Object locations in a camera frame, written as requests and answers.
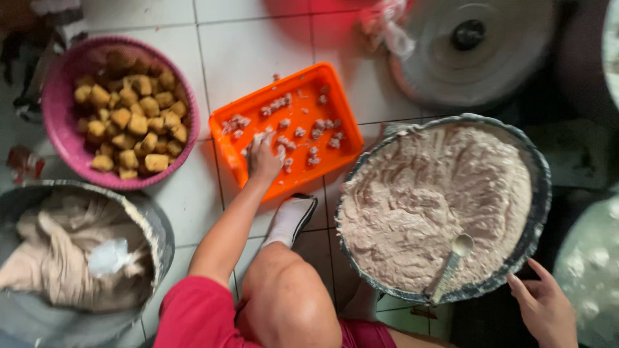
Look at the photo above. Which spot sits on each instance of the person's left hand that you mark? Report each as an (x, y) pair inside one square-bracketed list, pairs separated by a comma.
[(263, 162)]

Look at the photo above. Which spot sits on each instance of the person's right hand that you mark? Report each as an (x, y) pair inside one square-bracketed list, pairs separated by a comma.
[(549, 309)]

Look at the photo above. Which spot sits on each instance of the person's left fingers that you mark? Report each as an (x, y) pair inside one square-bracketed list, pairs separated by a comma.
[(261, 142)]

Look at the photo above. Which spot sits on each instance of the group of pink paste lumps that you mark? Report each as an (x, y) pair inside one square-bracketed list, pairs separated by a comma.
[(284, 122)]

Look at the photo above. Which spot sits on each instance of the white sock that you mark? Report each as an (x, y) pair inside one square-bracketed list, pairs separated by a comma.
[(287, 220)]

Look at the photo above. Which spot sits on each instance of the orange plastic tray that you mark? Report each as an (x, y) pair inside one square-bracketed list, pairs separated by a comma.
[(341, 104)]

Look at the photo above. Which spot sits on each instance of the pile of fried tofu puffs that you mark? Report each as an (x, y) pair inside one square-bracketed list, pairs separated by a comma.
[(130, 121)]

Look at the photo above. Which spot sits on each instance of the grey basin with cloth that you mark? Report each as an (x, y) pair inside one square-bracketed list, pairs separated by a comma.
[(163, 249)]

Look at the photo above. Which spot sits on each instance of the red plastic basin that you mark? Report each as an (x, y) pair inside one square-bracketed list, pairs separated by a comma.
[(338, 4)]

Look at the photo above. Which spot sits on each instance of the person's bare leg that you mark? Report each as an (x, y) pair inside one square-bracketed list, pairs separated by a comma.
[(285, 299)]

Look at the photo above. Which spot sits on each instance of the pink meat paste mass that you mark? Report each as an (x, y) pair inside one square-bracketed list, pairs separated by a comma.
[(411, 203)]

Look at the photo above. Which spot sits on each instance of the crumpled clear plastic bag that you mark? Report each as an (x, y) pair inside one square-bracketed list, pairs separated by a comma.
[(387, 29)]

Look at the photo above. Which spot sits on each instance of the clear plastic piece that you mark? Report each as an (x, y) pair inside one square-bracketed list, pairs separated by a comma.
[(109, 256)]

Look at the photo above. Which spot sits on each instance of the pink plastic basket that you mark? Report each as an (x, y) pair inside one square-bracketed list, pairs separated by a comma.
[(58, 123)]

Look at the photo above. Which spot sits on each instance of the red shorts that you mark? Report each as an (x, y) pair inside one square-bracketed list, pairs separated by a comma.
[(365, 334)]

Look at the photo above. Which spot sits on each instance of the metal spoon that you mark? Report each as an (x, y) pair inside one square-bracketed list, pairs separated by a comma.
[(462, 244)]

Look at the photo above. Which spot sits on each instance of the beige cloth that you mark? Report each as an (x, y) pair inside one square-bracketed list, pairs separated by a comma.
[(58, 241)]

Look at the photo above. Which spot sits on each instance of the black lid knob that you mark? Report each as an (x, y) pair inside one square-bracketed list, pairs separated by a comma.
[(468, 35)]

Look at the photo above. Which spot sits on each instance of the red packet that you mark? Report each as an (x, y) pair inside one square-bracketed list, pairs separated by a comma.
[(24, 164)]

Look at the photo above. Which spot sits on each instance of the dark clutter heap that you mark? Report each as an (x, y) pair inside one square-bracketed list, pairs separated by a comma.
[(29, 43)]

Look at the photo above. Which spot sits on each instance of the large metal pot lid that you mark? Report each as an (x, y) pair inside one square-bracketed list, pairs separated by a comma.
[(510, 63)]

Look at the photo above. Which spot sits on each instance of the grey basin with paste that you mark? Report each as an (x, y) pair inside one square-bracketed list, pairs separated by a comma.
[(540, 159)]

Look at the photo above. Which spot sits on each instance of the large white plastic bag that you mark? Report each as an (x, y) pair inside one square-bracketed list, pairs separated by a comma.
[(592, 275)]

